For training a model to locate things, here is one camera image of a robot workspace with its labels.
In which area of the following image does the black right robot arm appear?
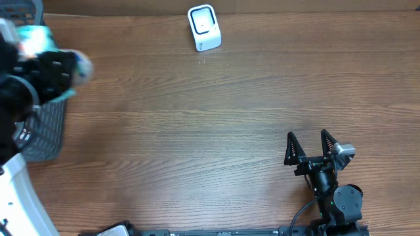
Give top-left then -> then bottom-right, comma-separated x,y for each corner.
284,129 -> 369,236

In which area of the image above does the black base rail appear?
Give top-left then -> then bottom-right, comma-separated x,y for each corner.
78,221 -> 371,236

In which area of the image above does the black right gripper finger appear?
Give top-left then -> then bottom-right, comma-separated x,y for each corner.
321,129 -> 337,157
284,132 -> 306,166

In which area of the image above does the teal wet wipes pack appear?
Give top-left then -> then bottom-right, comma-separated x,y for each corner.
17,26 -> 94,102

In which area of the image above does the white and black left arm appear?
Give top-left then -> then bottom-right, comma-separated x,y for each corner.
1,39 -> 76,235

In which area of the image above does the white barcode scanner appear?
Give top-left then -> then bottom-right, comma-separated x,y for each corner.
187,4 -> 222,52

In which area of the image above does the grey plastic mesh basket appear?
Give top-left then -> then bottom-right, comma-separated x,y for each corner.
1,0 -> 67,162

